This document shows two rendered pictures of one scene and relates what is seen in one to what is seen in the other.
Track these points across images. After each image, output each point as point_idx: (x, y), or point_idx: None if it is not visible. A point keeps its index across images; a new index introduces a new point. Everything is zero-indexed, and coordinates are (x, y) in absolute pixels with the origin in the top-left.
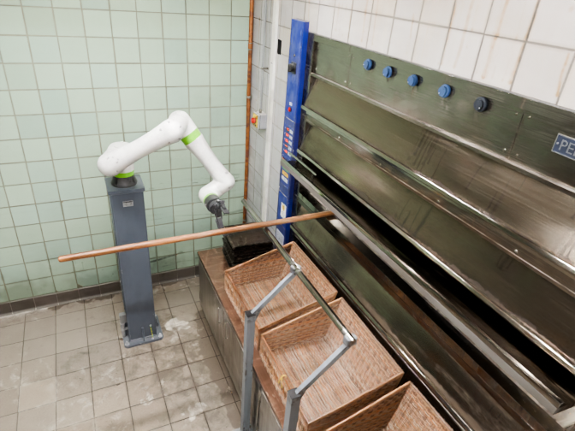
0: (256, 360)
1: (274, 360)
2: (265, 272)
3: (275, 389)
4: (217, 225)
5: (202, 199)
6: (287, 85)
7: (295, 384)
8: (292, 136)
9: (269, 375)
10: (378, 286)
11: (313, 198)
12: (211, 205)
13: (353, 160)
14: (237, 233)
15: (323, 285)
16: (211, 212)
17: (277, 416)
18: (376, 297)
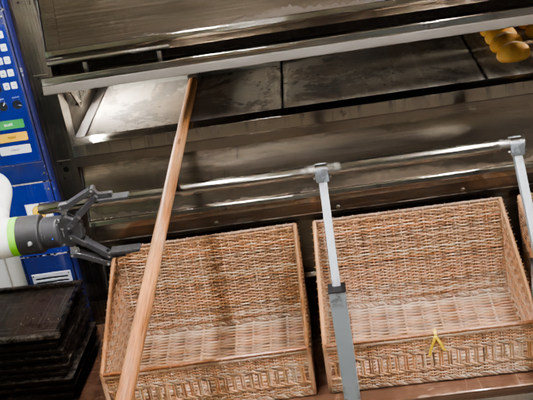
0: (340, 399)
1: (393, 338)
2: (99, 356)
3: (418, 384)
4: (90, 256)
5: (0, 248)
6: None
7: (418, 358)
8: (5, 42)
9: (384, 388)
10: (373, 136)
11: (112, 134)
12: (54, 227)
13: None
14: (5, 328)
15: (258, 241)
16: (59, 243)
17: (476, 390)
18: (382, 152)
